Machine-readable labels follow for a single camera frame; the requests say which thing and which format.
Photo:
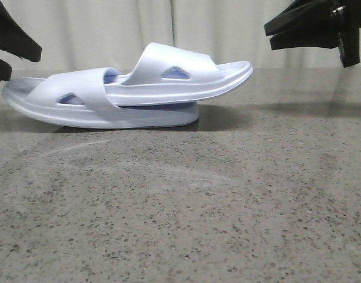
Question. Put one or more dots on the beige curtain backdrop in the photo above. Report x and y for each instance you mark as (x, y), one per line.
(79, 35)

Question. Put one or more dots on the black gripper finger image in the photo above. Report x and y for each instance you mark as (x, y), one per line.
(5, 71)
(14, 40)

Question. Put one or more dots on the light blue slipper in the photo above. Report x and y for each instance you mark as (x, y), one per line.
(80, 99)
(167, 75)

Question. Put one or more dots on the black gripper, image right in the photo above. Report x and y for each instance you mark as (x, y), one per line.
(311, 24)

